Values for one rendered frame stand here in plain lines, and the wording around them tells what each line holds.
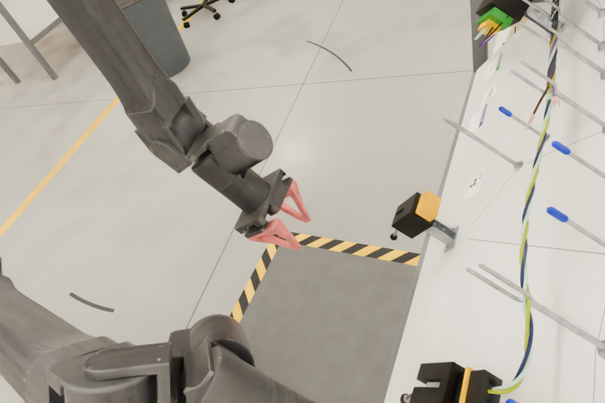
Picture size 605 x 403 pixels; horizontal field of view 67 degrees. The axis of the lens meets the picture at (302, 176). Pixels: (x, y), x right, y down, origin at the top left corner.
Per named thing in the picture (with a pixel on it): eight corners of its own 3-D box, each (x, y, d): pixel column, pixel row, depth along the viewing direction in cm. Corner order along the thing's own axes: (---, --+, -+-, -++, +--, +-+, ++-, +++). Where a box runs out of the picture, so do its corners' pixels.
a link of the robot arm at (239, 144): (175, 109, 67) (145, 149, 61) (216, 69, 59) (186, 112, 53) (237, 159, 71) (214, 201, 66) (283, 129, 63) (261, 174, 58)
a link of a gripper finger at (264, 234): (321, 218, 72) (278, 183, 68) (309, 255, 67) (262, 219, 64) (293, 228, 76) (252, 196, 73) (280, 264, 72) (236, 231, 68)
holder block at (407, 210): (424, 246, 86) (380, 219, 85) (466, 221, 76) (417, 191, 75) (418, 266, 83) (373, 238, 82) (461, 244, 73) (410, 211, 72)
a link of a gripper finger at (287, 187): (326, 204, 74) (284, 169, 70) (313, 240, 69) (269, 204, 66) (299, 216, 78) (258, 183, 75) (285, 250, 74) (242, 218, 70)
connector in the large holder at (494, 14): (513, 19, 82) (494, 5, 81) (505, 32, 82) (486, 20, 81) (498, 27, 88) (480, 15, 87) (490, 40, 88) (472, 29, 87)
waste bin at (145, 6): (148, 91, 364) (103, 19, 322) (142, 68, 398) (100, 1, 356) (200, 66, 368) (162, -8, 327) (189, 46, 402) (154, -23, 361)
